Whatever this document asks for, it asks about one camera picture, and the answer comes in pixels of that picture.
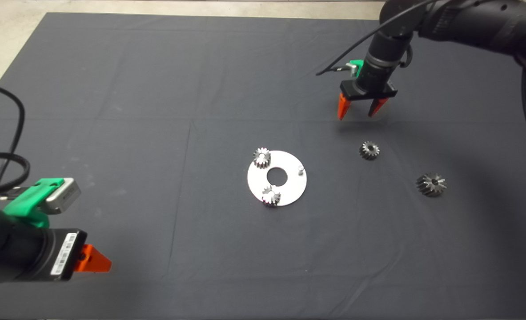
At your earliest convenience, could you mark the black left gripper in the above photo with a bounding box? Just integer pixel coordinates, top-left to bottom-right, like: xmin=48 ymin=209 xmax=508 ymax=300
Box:
xmin=0 ymin=222 xmax=112 ymax=282

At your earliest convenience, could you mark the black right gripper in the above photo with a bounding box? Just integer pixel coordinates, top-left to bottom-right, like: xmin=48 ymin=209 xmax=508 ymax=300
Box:
xmin=337 ymin=54 xmax=409 ymax=121

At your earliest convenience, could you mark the small dark steel gear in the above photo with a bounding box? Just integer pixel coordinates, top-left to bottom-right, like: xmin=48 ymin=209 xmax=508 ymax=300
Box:
xmin=359 ymin=141 xmax=380 ymax=160

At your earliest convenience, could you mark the large steel gear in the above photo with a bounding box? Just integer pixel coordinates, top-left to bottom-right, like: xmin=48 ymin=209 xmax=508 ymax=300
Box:
xmin=416 ymin=172 xmax=447 ymax=197

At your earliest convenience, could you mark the round metal plate with hole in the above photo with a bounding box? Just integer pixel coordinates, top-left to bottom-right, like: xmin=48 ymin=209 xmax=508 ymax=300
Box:
xmin=247 ymin=150 xmax=308 ymax=207

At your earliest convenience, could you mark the dark grey table cloth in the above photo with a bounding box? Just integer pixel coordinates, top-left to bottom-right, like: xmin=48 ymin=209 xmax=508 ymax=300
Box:
xmin=0 ymin=13 xmax=526 ymax=320

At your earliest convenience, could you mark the silver left camera box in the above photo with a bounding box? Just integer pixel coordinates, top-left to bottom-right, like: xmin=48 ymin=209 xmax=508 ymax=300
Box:
xmin=45 ymin=178 xmax=82 ymax=215

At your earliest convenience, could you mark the green left camera mount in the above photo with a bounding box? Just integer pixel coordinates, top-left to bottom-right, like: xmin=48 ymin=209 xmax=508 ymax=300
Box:
xmin=4 ymin=178 xmax=65 ymax=228

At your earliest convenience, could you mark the thick black left cable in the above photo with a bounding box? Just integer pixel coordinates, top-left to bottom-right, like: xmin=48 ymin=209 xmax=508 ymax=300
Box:
xmin=0 ymin=152 xmax=31 ymax=196

